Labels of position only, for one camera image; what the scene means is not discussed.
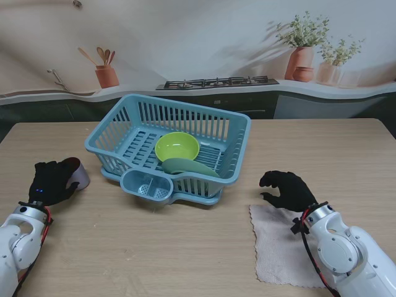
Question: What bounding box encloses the lime green bowl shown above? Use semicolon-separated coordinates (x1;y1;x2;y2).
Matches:
154;132;200;162

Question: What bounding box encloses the purple plastic cup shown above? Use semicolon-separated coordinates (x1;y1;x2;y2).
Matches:
60;157;92;191

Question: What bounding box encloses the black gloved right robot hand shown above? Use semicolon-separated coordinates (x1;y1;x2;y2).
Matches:
259;170;319;213

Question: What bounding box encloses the red black arm cable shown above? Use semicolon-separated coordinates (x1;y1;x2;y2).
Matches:
14;207;54;297
299;209;341;297

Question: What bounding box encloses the red black right arm cable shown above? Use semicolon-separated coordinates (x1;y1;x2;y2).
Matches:
299;209;341;297

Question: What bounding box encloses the beige wiping cloth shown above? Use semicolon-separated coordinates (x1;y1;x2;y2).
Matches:
249;204;329;288

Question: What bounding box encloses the red black left arm cable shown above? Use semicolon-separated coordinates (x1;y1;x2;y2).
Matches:
14;207;54;297

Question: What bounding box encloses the pale green plate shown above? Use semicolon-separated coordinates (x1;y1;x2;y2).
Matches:
161;157;221;196

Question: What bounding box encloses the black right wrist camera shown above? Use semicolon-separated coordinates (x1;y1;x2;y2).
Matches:
290;217;307;235

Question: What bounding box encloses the blue plastic dish rack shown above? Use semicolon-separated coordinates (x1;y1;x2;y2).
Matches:
84;94;252;200

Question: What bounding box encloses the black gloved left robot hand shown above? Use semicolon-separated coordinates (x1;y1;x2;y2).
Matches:
28;159;80;207

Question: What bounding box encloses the printed kitchen backdrop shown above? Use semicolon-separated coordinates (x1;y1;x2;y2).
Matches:
0;0;396;143

